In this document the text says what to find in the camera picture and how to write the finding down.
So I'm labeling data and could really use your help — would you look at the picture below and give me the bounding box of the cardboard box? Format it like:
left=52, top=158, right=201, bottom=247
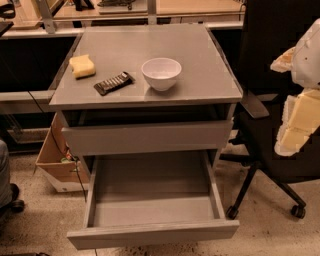
left=36, top=115, right=89, bottom=192

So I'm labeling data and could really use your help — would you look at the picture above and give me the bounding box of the dark snack bar wrapper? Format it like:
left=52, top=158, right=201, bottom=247
left=94, top=71, right=135, bottom=96

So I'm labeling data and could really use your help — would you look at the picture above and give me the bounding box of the person leg and shoe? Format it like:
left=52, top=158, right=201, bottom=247
left=0, top=140, right=24, bottom=218

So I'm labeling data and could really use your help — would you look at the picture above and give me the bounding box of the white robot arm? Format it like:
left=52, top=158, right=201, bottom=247
left=270, top=19, right=320, bottom=157

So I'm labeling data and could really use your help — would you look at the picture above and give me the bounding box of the yellow sponge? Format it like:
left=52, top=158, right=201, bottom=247
left=69, top=54, right=96, bottom=79

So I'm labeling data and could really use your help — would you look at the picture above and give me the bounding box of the grey drawer cabinet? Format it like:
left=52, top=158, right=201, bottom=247
left=50, top=24, right=242, bottom=172

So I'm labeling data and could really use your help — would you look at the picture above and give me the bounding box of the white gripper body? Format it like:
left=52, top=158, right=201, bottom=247
left=302, top=88, right=320, bottom=100

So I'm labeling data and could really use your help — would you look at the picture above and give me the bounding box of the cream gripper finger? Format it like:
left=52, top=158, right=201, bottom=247
left=270, top=47, right=295, bottom=73
left=274, top=94, right=320, bottom=157

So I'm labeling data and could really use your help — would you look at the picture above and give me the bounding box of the white bowl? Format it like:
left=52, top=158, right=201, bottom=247
left=141, top=58, right=182, bottom=91

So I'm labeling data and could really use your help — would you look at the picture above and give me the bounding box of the black office chair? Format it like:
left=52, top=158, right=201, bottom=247
left=221, top=0, right=320, bottom=219

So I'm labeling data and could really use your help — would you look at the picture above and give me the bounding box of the grey drawer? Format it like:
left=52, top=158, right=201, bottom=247
left=62, top=121, right=233, bottom=156
left=67, top=151, right=239, bottom=250

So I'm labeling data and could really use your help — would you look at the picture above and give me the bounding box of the black cable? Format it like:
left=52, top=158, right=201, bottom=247
left=27, top=90, right=88, bottom=201

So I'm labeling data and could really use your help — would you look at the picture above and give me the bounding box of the wooden desk behind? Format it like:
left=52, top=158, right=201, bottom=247
left=7, top=0, right=245, bottom=32

